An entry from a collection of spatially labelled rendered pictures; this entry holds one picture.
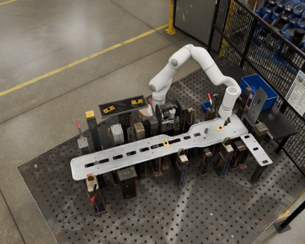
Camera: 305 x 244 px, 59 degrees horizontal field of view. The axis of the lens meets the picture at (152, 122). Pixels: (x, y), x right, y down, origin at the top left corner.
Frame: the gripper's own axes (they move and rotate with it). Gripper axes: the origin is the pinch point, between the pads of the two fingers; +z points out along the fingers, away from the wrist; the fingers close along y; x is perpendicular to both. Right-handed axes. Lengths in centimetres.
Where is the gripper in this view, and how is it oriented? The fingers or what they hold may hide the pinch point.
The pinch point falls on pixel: (222, 120)
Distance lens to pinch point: 213.3
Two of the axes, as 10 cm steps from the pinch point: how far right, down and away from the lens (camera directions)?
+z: -0.1, 6.5, 7.6
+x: 9.4, -2.4, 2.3
